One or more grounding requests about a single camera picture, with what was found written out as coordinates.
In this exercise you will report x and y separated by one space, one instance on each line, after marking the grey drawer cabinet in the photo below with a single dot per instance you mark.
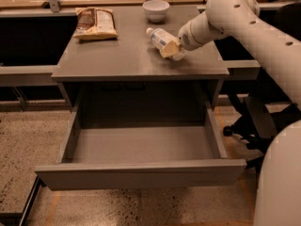
126 83

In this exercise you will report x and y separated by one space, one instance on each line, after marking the open grey top drawer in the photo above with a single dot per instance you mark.
182 154

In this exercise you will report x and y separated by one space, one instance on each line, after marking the blue plastic bottle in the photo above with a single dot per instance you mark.
168 45

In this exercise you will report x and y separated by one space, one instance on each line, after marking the white ceramic bowl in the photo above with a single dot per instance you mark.
156 10

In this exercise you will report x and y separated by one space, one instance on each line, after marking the brown snack bag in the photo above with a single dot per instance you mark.
95 24

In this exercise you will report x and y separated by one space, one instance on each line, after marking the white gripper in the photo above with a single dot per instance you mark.
189 39

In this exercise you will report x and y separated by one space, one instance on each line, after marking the black office chair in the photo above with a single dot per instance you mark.
257 125

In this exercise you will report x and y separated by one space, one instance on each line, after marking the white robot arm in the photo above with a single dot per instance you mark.
278 200

